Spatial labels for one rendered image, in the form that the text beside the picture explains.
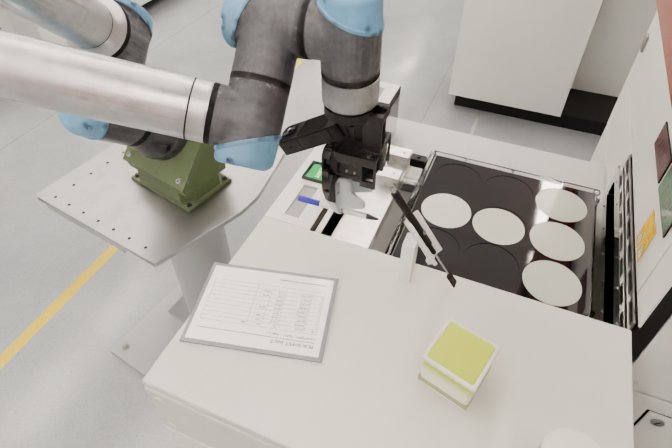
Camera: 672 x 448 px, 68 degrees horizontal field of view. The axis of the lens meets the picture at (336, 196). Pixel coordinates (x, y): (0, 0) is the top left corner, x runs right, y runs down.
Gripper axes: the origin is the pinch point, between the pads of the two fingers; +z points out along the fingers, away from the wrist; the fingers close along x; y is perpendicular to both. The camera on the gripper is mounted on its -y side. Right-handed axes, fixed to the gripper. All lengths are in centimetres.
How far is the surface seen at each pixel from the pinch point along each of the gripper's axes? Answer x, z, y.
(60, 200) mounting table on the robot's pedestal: -1, 24, -69
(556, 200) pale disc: 32, 17, 36
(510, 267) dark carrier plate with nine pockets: 10.5, 15.8, 29.7
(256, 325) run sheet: -20.7, 7.9, -4.8
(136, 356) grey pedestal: -1, 104, -77
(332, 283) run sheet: -9.4, 8.3, 2.8
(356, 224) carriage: 12.1, 17.9, -0.7
